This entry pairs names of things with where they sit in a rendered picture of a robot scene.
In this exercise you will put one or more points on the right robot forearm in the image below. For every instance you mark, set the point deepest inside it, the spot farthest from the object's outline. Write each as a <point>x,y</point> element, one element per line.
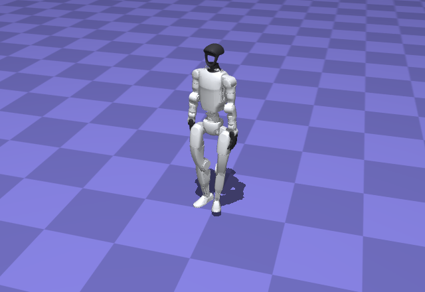
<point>192,110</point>

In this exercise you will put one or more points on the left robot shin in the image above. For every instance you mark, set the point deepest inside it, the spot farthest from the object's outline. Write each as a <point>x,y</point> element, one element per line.
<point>218,186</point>

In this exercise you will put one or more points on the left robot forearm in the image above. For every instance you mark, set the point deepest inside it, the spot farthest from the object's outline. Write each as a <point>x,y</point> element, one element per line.
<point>232,126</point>

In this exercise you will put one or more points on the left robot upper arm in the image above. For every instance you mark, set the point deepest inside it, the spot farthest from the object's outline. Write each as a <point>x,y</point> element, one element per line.
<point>229,82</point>

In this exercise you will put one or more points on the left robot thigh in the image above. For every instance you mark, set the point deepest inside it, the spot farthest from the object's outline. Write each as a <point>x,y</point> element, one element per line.
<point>223,152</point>

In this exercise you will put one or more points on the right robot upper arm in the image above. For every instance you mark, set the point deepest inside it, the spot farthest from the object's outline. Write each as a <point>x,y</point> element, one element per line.
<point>194,96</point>

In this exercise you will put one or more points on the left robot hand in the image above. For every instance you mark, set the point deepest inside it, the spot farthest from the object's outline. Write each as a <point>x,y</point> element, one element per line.
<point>232,141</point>

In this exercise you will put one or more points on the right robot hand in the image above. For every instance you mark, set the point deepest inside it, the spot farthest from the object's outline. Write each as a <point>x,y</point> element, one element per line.
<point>191,123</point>

